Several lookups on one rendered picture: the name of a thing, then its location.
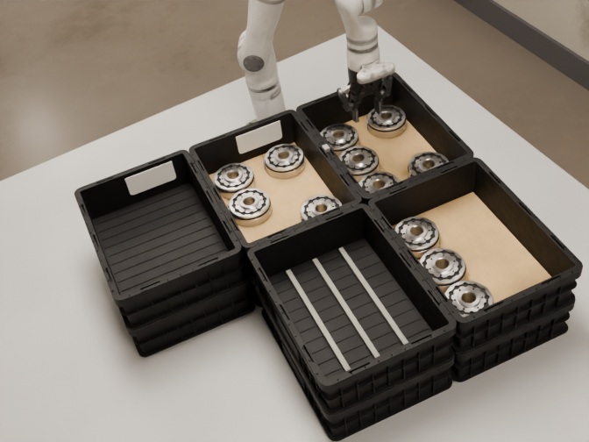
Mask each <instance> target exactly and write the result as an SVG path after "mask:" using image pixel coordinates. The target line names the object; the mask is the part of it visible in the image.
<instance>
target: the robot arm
mask: <svg viewBox="0 0 589 442"><path fill-rule="evenodd" d="M284 3H285V0H249V4H248V19H247V28H246V30H245V31H244V32H243V33H242V34H241V35H240V37H239V40H238V64H239V66H240V67H241V68H242V69H243V70H244V71H245V81H246V84H247V88H248V90H249V94H250V98H251V100H252V106H253V109H254V113H255V116H256V119H257V121H259V120H261V119H264V118H268V117H271V116H272V115H275V114H278V113H280V112H283V111H286V110H287V109H286V105H285V102H284V98H283V95H282V90H281V86H280V80H279V76H278V68H277V62H276V58H275V53H274V49H273V36H274V32H275V29H276V26H277V24H278V22H279V19H280V14H281V12H282V9H283V5H284ZM335 3H336V7H337V10H338V12H339V14H340V16H341V19H342V21H343V24H344V29H345V31H346V43H347V50H346V58H347V68H348V77H349V82H348V84H347V86H346V87H345V88H343V89H341V88H338V89H337V94H338V97H339V100H340V103H341V105H342V106H343V108H344V109H345V110H346V111H347V112H348V111H349V112H350V113H351V119H352V120H353V121H355V122H356V123H357V122H359V120H358V105H359V104H360V103H361V101H362V98H363V97H365V96H367V95H371V94H374V95H375V98H374V109H375V111H376V112H377V113H378V114H380V113H381V111H382V110H383V102H382V101H383V99H384V97H388V96H390V91H391V86H392V80H393V76H392V73H394V72H395V65H394V64H393V63H392V62H391V61H380V50H379V45H378V28H377V24H376V21H375V20H374V19H373V18H371V17H368V16H359V15H361V14H363V13H365V12H368V11H370V10H373V9H375V8H377V7H379V6H380V5H381V4H382V3H383V0H335ZM381 80H382V84H381V91H379V89H378V86H379V84H380V82H381ZM349 91H351V94H350V97H351V99H350V102H348V99H347V97H348V95H349V94H348V93H349Z"/></svg>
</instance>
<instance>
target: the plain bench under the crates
mask: <svg viewBox="0 0 589 442"><path fill-rule="evenodd" d="M377 28H378V45H379V50H380V61H391V62H392V63H393V64H394V65H395V73H397V74H398V75H399V76H400V77H401V78H402V79H403V80H404V81H405V82H406V83H407V84H408V85H409V86H410V87H411V88H412V89H413V90H414V91H415V92H416V93H417V94H418V95H419V96H420V97H421V98H422V100H423V101H424V102H425V103H426V104H427V105H428V106H429V107H430V108H431V109H432V110H433V111H434V112H435V113H436V114H437V115H438V116H439V117H440V118H441V119H442V120H443V121H444V122H445V123H446V124H447V125H448V126H449V127H450V128H451V129H452V130H453V131H454V132H455V133H456V134H457V135H458V136H459V137H460V138H461V139H462V140H463V141H464V142H465V143H466V144H467V145H468V146H469V147H470V148H471V149H472V150H473V152H474V156H473V157H476V158H480V159H482V160H483V161H484V162H485V163H486V164H487V166H489V167H490V168H491V169H492V170H493V171H494V173H495V174H497V175H498V177H499V178H500V179H501V180H502V181H503V182H504V183H505V184H506V185H507V186H508V187H509V188H510V189H511V190H512V191H513V192H514V193H515V194H516V195H517V196H518V197H519V198H520V199H521V200H522V201H523V202H524V203H525V204H526V205H527V206H528V207H529V208H530V209H531V210H532V211H533V212H534V213H535V214H536V216H537V217H538V218H539V219H540V220H541V221H542V222H543V223H544V224H545V225H546V226H547V227H548V228H549V229H550V230H551V231H552V232H553V233H554V234H555V235H556V236H557V237H558V238H559V239H560V240H561V241H562V242H563V243H564V244H565V245H566V246H567V247H568V248H569V249H570V250H571V251H572V252H573V254H574V255H575V256H576V257H577V258H578V259H579V260H580V261H581V262H582V264H583V270H582V274H581V276H580V277H579V278H578V279H576V280H575V281H576V282H577V287H576V288H575V289H573V290H572V293H573V294H574V295H575V298H576V301H575V304H574V308H573V310H571V311H569V313H570V318H569V319H568V320H566V321H565V322H566V323H567V325H568V331H567V332H566V333H565V334H563V335H561V336H559V337H556V338H554V339H552V340H550V341H548V342H546V343H544V344H542V345H540V346H537V347H535V348H533V349H531V350H529V351H527V352H525V353H523V354H520V355H518V356H516V357H514V358H513V359H511V360H508V361H506V362H504V363H501V364H499V365H498V366H496V367H493V368H491V369H489V370H487V371H485V372H483V373H481V374H478V375H476V376H474V377H472V378H471V379H469V380H467V381H463V382H457V381H454V380H453V379H452V378H451V376H450V378H451V379H452V385H451V387H450V388H449V389H447V390H445V391H443V392H441V393H439V394H437V395H435V396H432V397H431V398H429V399H426V400H424V401H422V402H420V403H418V404H416V405H414V406H412V407H410V408H407V409H405V410H403V411H401V412H399V413H397V414H395V415H393V416H391V417H388V418H386V419H384V420H382V421H380V422H378V423H377V424H374V425H371V426H369V427H367V428H365V429H364V430H362V431H359V432H357V433H355V434H353V435H351V436H349V437H347V438H344V439H342V440H340V441H332V440H330V439H329V437H328V435H327V434H326V432H325V430H324V428H323V426H322V425H321V423H320V421H319V419H318V417H317V415H316V413H315V412H314V410H313V408H312V406H311V404H310V403H309V400H308V398H307V397H306V395H305V394H304V392H303V390H302V387H301V385H300V384H299V382H298V381H297V379H296V377H295V375H294V373H293V371H292V369H291V367H290V366H289V364H288V363H287V360H286V358H285V356H284V354H283V353H282V351H281V349H280V347H279V345H278V344H277V342H276V340H275V338H274V336H273V334H272V333H271V331H270V329H269V327H268V325H267V323H266V321H265V319H264V318H263V316H262V310H263V307H259V306H258V305H257V304H256V303H255V302H254V300H253V298H252V296H251V298H252V300H253V302H254V304H255V310H254V311H253V312H251V313H249V314H247V315H244V316H242V317H239V318H237V319H235V320H232V321H230V322H229V323H226V324H223V325H220V326H218V327H217V328H214V329H212V330H210V331H206V332H205V333H202V334H200V335H198V336H195V337H193V338H191V339H188V340H186V341H183V342H181V343H180V344H177V345H175V346H171V347H169V348H167V349H165V350H163V351H160V352H158V353H155V354H153V355H151V356H148V357H145V358H144V357H141V356H139V354H138V350H137V348H136V346H135V343H134V341H133V338H132V336H131V335H130V334H129V332H128V331H127V329H126V326H125V323H124V320H123V318H122V315H121V312H120V310H119V308H118V306H117V305H116V303H115V301H114V299H113V296H112V294H111V292H110V288H109V285H108V283H107V281H106V278H105V275H104V273H103V269H102V267H101V264H100V261H99V259H98V257H97V255H96V250H95V248H94V246H93V243H92V241H91V238H90V236H89V232H88V229H87V227H86V225H85V222H84V220H83V217H82V214H81V211H80V208H79V206H78V203H77V202H76V199H75V191H76V190H77V189H78V188H80V187H82V186H85V185H88V184H90V183H92V182H96V181H99V180H102V179H104V178H106V177H109V176H112V175H115V174H118V173H120V172H123V171H125V170H127V169H130V168H134V167H136V166H139V165H141V164H144V163H147V162H148V161H151V160H155V159H158V158H160V157H162V156H165V155H168V154H170V153H174V152H177V151H179V150H187V151H188V149H189V148H190V147H191V146H192V145H195V144H198V143H200V142H203V141H205V140H207V139H212V138H214V137H216V136H219V135H221V134H224V133H227V132H230V131H233V130H236V129H238V128H240V127H243V126H245V125H246V124H247V123H249V122H251V121H253V120H254V119H256V116H255V113H254V109H253V106H252V100H251V98H250V94H249V90H248V88H247V84H246V81H245V77H243V78H240V79H238V80H236V81H234V82H231V83H228V84H226V85H224V86H222V87H220V88H218V89H214V90H212V91H210V92H208V93H206V94H203V95H201V96H198V97H196V98H194V99H191V100H189V101H187V102H185V103H182V104H179V105H177V106H175V107H173V108H171V109H169V110H165V111H162V112H161V113H159V114H156V115H154V116H152V117H149V118H147V119H144V120H142V121H140V122H137V123H136V124H134V125H130V126H128V127H125V128H124V129H122V130H119V131H117V132H113V133H112V134H110V135H107V136H105V137H103V138H100V139H98V140H95V141H93V142H91V143H88V144H87V145H85V146H81V147H79V148H76V149H75V150H73V151H70V152H68V153H64V154H62V155H61V156H58V157H56V158H54V159H51V160H49V161H46V162H44V163H42V164H39V165H38V166H36V167H33V168H30V169H27V170H25V171H24V172H21V173H19V174H17V175H13V176H12V177H9V178H7V179H5V180H2V181H0V442H589V189H587V188H586V187H585V186H584V185H582V184H581V183H580V182H578V181H577V180H576V179H574V178H573V177H572V176H570V175H569V174H568V173H566V172H565V171H564V170H563V169H562V168H561V167H559V166H558V165H557V164H555V163H554V162H553V161H552V160H550V159H549V158H547V157H546V156H545V155H544V154H542V153H541V152H539V151H538V150H537V149H536V148H534V147H533V146H532V145H530V143H529V142H527V141H526V140H525V139H523V138H522V137H521V136H519V135H518V134H517V133H515V132H514V131H513V130H511V129H510V128H509V127H507V126H506V125H505V124H503V123H502V122H501V121H500V120H499V119H498V118H496V117H495V116H494V115H492V114H491V113H490V112H489V111H487V110H486V109H484V108H483V107H482V106H481V105H479V104H478V103H476V102H475V101H474V100H472V99H471V98H470V97H469V96H468V95H466V94H465V93H464V92H463V91H462V90H460V89H459V88H457V87H456V86H455V85H454V84H452V83H451V82H449V81H448V80H447V79H446V78H444V77H443V76H442V75H440V74H439V73H438V72H437V71H436V70H435V69H433V68H432V67H431V66H429V65H428V64H427V63H425V62H424V61H423V60H421V59H420V58H419V57H417V56H416V55H415V54H414V53H412V52H411V51H409V50H408V49H407V48H406V47H405V46H404V45H402V44H401V43H400V42H399V41H397V40H396V39H394V38H393V37H392V36H391V35H389V34H388V33H387V32H385V31H384V30H383V29H381V28H380V27H379V26H377ZM346 50H347V43H346V34H343V35H341V36H339V37H336V38H334V39H331V40H329V41H326V42H324V43H322V44H320V45H318V46H314V47H312V48H310V49H308V50H306V51H304V52H301V53H298V54H296V55H294V56H292V57H289V58H287V59H285V60H283V61H280V62H277V68H278V76H279V80H280V86H281V90H282V95H283V98H284V102H285V105H286V109H287V110H294V111H296V108H297V107H298V106H299V105H302V104H304V103H308V102H310V101H313V100H316V99H317V98H320V97H323V96H327V95H329V94H331V93H334V92H337V89H338V88H341V89H343V88H345V87H346V86H347V84H348V82H349V77H348V68H347V58H346Z"/></svg>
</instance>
